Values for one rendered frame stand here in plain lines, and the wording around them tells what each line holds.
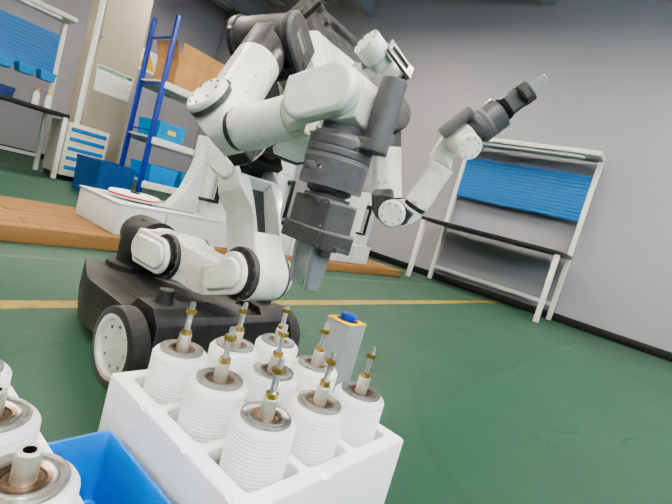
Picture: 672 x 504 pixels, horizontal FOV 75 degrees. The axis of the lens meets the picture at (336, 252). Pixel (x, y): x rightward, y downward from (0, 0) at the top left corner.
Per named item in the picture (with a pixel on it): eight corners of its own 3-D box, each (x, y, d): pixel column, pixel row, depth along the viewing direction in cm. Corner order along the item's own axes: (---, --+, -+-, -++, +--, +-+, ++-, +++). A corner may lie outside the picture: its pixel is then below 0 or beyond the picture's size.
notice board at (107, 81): (92, 89, 587) (98, 63, 584) (128, 102, 626) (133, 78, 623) (92, 89, 587) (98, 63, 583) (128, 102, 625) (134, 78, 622)
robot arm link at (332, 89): (353, 104, 52) (267, 125, 59) (386, 127, 59) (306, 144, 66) (353, 51, 52) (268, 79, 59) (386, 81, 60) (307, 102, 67)
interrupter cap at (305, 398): (348, 409, 73) (350, 405, 73) (324, 421, 67) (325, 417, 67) (313, 389, 77) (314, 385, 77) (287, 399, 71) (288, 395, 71)
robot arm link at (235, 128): (266, 105, 59) (175, 131, 69) (304, 161, 66) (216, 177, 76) (294, 60, 64) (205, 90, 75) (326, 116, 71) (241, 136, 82)
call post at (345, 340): (293, 433, 109) (327, 315, 106) (312, 427, 114) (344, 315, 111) (313, 449, 104) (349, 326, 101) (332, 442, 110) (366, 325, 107)
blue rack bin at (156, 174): (126, 174, 554) (130, 158, 552) (154, 180, 584) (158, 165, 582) (147, 181, 525) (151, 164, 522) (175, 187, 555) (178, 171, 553)
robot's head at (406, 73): (368, 50, 102) (394, 35, 97) (389, 78, 107) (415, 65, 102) (360, 67, 99) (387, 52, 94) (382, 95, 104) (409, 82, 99)
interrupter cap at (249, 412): (241, 430, 58) (242, 425, 58) (237, 402, 65) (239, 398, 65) (295, 436, 61) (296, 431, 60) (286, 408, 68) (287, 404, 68)
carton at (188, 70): (145, 80, 545) (154, 39, 540) (191, 100, 604) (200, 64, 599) (170, 83, 515) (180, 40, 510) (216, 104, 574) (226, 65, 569)
